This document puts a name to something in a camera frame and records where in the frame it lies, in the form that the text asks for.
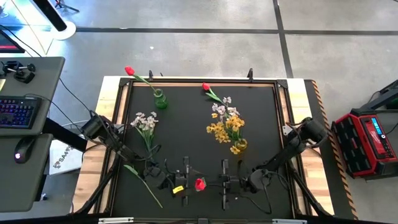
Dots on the silver hinge plate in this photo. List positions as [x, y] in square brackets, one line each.
[115, 220]
[289, 221]

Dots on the grey desk top with keyboard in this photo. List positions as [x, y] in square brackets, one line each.
[43, 81]

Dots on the grey desk top with mouse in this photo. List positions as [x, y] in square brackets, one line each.
[21, 186]

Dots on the white base black pole stand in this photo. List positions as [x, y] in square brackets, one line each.
[70, 32]

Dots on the yellow tape tag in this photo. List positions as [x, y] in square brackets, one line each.
[178, 189]

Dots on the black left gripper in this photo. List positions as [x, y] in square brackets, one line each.
[178, 182]

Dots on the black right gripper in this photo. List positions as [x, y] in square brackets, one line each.
[233, 184]

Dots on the black floor stand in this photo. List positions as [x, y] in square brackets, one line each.
[387, 93]

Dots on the black monitor with red strip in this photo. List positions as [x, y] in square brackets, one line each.
[7, 43]

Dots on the white metal corner plate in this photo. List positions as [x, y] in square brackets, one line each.
[287, 130]

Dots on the striped hazard edge floor mat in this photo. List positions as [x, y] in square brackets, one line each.
[337, 161]

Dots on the black tripod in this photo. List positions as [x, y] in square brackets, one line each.
[62, 4]

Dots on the black backlit keyboard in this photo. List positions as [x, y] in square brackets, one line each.
[17, 112]

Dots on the black edge bracket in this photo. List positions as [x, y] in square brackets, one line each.
[250, 74]
[150, 75]

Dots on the green glass vase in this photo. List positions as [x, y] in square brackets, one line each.
[160, 100]

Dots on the red power station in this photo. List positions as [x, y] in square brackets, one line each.
[351, 143]

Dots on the yellow glass vase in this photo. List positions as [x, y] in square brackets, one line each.
[241, 144]

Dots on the black table mat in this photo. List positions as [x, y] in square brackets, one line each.
[186, 133]

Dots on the yellow artificial flower bunch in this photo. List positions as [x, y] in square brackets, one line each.
[220, 133]

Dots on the black desk support beam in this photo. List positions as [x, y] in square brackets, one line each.
[62, 133]

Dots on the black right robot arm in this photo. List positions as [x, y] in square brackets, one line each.
[311, 130]

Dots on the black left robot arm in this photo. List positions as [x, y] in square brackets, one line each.
[93, 127]

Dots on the white paper sheet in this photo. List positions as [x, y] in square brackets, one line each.
[65, 158]

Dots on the black computer mouse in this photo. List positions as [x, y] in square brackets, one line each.
[25, 149]

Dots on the white artificial flower bunch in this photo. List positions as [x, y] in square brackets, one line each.
[221, 109]
[146, 123]

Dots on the black clamp gadget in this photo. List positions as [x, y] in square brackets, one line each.
[21, 76]

